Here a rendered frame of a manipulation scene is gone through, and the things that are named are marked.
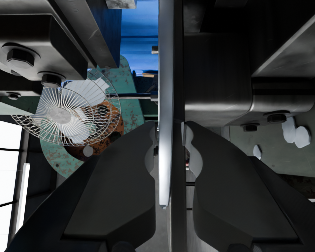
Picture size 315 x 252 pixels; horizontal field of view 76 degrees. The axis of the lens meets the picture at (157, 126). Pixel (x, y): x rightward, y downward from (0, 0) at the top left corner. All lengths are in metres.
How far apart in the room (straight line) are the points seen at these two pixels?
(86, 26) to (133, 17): 1.90
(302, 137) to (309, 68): 0.07
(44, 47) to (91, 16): 0.06
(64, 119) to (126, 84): 0.70
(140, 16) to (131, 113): 0.98
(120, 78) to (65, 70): 1.41
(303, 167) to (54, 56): 0.28
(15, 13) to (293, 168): 0.33
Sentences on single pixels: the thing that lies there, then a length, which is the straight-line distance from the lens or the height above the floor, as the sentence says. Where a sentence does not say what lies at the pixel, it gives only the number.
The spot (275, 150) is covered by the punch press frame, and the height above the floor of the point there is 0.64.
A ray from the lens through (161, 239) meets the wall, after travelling 7.23.
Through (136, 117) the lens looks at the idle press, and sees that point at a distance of 1.58.
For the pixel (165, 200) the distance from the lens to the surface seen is 0.16.
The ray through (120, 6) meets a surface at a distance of 0.31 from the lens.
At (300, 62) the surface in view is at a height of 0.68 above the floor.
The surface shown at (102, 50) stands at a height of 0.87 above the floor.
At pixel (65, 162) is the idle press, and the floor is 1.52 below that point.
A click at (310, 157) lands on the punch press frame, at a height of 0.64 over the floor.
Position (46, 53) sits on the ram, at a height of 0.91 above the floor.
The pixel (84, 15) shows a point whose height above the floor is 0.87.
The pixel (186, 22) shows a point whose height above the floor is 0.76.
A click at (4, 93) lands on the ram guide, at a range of 0.42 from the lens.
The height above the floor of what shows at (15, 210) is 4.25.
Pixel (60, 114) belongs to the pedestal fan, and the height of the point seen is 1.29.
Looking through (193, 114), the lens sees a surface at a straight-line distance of 0.20.
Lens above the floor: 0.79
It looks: 1 degrees up
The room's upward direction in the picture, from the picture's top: 90 degrees counter-clockwise
